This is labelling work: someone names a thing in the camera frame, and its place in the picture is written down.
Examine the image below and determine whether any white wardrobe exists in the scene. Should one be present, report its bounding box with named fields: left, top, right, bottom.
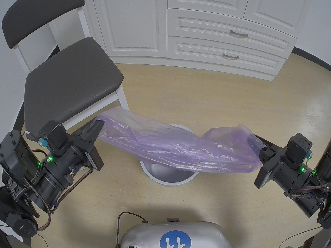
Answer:
left=82, top=0, right=311, bottom=81

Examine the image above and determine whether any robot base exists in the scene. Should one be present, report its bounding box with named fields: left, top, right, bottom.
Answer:
left=122, top=217, right=233, bottom=248

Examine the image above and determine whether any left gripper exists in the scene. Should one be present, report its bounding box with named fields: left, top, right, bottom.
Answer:
left=27, top=120, right=105, bottom=214

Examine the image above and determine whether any white trash bin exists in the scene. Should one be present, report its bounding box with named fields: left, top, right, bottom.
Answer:
left=140, top=123, right=200, bottom=187

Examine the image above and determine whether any purple plastic bag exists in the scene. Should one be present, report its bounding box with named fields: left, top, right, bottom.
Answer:
left=94, top=107, right=267, bottom=174

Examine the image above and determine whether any black cable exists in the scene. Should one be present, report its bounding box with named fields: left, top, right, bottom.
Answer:
left=117, top=212, right=148, bottom=248

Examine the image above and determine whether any white chair dark grey seat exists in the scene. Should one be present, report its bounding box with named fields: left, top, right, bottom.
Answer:
left=1, top=0, right=130, bottom=136

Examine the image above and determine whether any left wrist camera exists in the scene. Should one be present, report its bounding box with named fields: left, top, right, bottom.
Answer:
left=38, top=120, right=68, bottom=156

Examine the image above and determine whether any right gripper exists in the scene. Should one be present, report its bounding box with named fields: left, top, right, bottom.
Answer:
left=252, top=135, right=325, bottom=218

